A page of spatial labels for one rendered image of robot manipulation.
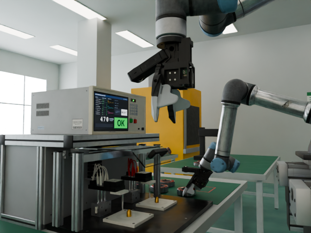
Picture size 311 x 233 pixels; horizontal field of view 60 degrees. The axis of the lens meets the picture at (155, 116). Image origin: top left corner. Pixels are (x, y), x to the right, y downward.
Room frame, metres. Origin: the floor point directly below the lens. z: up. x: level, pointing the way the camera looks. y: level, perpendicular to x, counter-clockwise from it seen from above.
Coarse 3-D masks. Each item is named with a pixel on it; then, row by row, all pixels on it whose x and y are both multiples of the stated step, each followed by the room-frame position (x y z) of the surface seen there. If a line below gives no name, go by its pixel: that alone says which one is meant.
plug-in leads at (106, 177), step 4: (96, 168) 1.18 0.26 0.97; (104, 168) 1.18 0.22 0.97; (100, 172) 1.15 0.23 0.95; (96, 176) 1.18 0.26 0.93; (100, 176) 1.15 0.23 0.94; (104, 176) 1.18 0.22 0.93; (92, 180) 1.18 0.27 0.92; (100, 180) 1.15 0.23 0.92; (104, 180) 1.17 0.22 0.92; (92, 184) 1.18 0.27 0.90; (96, 184) 1.18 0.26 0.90; (100, 184) 1.15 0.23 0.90
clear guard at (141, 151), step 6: (114, 150) 0.99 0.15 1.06; (120, 150) 0.98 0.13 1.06; (126, 150) 0.96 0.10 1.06; (132, 150) 0.96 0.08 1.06; (138, 150) 0.99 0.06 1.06; (144, 150) 1.02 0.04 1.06; (150, 150) 1.06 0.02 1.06; (138, 156) 0.95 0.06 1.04; (144, 156) 0.98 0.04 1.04; (156, 156) 1.05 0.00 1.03; (168, 156) 1.13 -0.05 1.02; (144, 162) 0.95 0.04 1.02; (150, 162) 0.98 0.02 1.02; (156, 162) 1.01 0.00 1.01; (162, 162) 1.05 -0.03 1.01
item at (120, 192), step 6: (108, 180) 1.15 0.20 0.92; (114, 180) 1.15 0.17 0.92; (120, 180) 1.15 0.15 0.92; (90, 186) 1.17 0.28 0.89; (96, 186) 1.16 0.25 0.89; (102, 186) 1.14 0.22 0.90; (108, 186) 1.13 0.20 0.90; (114, 186) 1.12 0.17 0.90; (120, 186) 1.14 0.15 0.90; (102, 192) 1.19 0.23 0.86; (114, 192) 1.12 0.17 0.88; (120, 192) 1.11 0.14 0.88; (126, 192) 1.14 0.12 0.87; (102, 198) 1.19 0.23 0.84
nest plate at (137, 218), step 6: (126, 210) 1.20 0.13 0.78; (132, 210) 1.20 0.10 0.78; (108, 216) 1.12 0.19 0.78; (114, 216) 1.12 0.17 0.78; (120, 216) 1.12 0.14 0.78; (126, 216) 1.12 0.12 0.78; (132, 216) 1.12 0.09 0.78; (138, 216) 1.12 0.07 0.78; (144, 216) 1.12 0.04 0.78; (150, 216) 1.13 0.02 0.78; (108, 222) 1.08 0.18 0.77; (114, 222) 1.06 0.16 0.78; (120, 222) 1.05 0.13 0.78; (126, 222) 1.05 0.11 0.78; (132, 222) 1.05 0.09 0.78; (138, 222) 1.05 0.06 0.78
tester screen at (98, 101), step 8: (96, 96) 1.13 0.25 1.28; (104, 96) 1.18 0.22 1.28; (112, 96) 1.23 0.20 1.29; (96, 104) 1.13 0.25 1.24; (104, 104) 1.18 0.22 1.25; (112, 104) 1.23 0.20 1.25; (120, 104) 1.28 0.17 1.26; (96, 112) 1.13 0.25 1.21; (104, 112) 1.18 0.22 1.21; (112, 112) 1.23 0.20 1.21; (96, 120) 1.13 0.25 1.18; (112, 120) 1.23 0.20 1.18; (96, 128) 1.13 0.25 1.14; (104, 128) 1.18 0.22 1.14; (112, 128) 1.23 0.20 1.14
